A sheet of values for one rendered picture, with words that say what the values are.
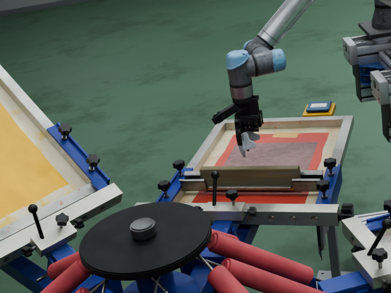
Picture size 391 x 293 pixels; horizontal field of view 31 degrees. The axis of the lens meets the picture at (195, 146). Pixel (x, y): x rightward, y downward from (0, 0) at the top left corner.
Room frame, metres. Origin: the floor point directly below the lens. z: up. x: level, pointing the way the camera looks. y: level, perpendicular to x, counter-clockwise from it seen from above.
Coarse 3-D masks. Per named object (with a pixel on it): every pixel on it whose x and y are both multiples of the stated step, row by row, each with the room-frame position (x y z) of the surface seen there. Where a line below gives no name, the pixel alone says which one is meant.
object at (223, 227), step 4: (216, 220) 1.90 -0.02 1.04; (220, 220) 1.90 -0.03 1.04; (224, 220) 1.89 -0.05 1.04; (212, 224) 1.88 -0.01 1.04; (216, 224) 1.88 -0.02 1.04; (220, 224) 1.87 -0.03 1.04; (224, 224) 1.87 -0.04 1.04; (228, 224) 1.86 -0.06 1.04; (232, 224) 1.87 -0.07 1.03; (236, 224) 1.91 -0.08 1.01; (212, 228) 1.86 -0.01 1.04; (216, 228) 1.85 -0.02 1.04; (220, 228) 1.85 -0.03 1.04; (224, 228) 1.84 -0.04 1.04; (228, 228) 1.84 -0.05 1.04; (236, 228) 1.90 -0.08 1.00; (224, 232) 1.82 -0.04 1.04; (228, 232) 1.83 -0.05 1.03
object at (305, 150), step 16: (288, 144) 2.55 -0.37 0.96; (304, 144) 2.52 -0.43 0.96; (320, 144) 2.49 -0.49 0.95; (272, 160) 2.43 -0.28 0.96; (288, 160) 2.40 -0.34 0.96; (304, 160) 2.38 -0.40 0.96; (320, 160) 2.35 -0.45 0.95; (256, 192) 2.19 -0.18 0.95; (272, 192) 2.17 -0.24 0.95; (288, 192) 2.15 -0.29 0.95; (304, 192) 2.13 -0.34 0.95
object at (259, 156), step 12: (228, 144) 2.66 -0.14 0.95; (264, 144) 2.59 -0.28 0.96; (228, 156) 2.54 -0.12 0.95; (240, 156) 2.52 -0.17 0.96; (252, 156) 2.50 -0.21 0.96; (264, 156) 2.48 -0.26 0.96; (204, 192) 2.27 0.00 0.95; (216, 192) 2.25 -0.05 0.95; (240, 192) 2.22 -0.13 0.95; (252, 192) 2.20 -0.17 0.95
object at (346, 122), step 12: (228, 120) 2.83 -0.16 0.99; (264, 120) 2.76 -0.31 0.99; (276, 120) 2.73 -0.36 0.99; (288, 120) 2.71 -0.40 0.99; (300, 120) 2.69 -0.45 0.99; (312, 120) 2.67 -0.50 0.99; (324, 120) 2.65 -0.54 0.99; (336, 120) 2.63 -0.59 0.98; (348, 120) 2.59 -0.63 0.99; (216, 132) 2.72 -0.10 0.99; (348, 132) 2.48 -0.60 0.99; (204, 144) 2.62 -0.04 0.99; (216, 144) 2.68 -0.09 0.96; (336, 144) 2.39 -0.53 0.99; (348, 144) 2.45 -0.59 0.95; (204, 156) 2.53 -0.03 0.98; (336, 156) 2.29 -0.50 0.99; (180, 192) 2.25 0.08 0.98
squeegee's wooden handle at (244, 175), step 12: (204, 168) 2.25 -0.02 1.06; (216, 168) 2.23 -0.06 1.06; (228, 168) 2.21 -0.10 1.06; (240, 168) 2.20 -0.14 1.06; (252, 168) 2.18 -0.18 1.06; (264, 168) 2.16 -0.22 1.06; (276, 168) 2.15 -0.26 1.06; (288, 168) 2.13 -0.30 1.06; (228, 180) 2.21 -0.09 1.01; (240, 180) 2.19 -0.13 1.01; (252, 180) 2.18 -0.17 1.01; (264, 180) 2.16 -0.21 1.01; (276, 180) 2.14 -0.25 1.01; (288, 180) 2.13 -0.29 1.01
